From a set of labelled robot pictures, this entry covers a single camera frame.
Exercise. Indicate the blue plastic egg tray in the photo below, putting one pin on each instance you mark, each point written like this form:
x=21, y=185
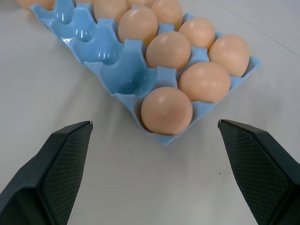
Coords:
x=112, y=58

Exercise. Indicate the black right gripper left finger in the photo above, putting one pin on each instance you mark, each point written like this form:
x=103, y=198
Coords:
x=54, y=168

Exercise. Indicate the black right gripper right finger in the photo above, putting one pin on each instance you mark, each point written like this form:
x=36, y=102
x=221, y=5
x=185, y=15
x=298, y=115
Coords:
x=257, y=168

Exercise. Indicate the brown egg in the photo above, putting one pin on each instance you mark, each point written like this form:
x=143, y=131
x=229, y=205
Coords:
x=140, y=2
x=204, y=82
x=137, y=24
x=168, y=51
x=37, y=3
x=167, y=110
x=167, y=12
x=197, y=32
x=109, y=9
x=228, y=55

